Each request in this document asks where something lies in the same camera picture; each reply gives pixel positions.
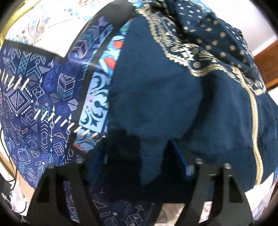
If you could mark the white cloth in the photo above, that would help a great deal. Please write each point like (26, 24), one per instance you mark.
(17, 200)

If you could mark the wooden door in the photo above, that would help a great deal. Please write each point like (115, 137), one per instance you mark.
(268, 65)

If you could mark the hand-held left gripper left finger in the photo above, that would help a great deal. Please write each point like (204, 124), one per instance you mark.
(71, 173)

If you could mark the navy patterned hoodie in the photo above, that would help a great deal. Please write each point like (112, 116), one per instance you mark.
(165, 91)

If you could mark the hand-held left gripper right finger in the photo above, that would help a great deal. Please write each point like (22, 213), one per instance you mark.
(181, 159)

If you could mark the blue patchwork blanket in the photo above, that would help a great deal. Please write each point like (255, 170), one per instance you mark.
(43, 97)

